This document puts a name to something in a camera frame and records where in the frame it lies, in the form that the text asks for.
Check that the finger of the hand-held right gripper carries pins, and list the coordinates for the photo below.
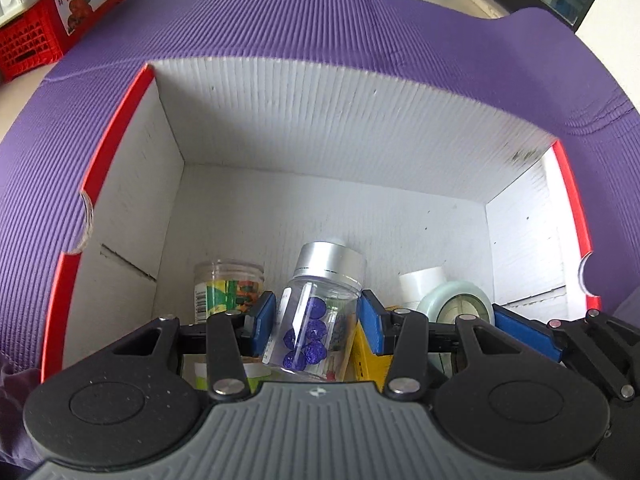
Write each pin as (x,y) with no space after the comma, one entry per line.
(525,330)

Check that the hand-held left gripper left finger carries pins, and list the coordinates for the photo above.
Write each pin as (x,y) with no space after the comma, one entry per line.
(265,322)

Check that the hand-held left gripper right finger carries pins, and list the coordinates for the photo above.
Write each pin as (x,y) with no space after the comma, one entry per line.
(372,325)

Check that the small yellow box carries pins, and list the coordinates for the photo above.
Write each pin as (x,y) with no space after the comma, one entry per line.
(367,370)

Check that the green-lidded clear jar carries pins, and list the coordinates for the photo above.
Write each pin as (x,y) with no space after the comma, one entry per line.
(225,280)

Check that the white tube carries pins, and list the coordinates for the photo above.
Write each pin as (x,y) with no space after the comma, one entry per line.
(420,282)

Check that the silver-lidded jar with purple beads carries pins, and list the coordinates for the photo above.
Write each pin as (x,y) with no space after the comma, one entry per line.
(325,265)

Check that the round pale green tape dispenser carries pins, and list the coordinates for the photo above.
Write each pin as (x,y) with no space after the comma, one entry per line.
(450,292)

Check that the red cardboard box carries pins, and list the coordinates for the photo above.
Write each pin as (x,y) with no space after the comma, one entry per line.
(300,125)

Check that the purple foam mat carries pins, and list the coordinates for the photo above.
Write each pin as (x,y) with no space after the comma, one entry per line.
(300,20)

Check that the red plastic crate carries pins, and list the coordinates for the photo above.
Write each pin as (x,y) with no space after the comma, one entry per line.
(30,40)

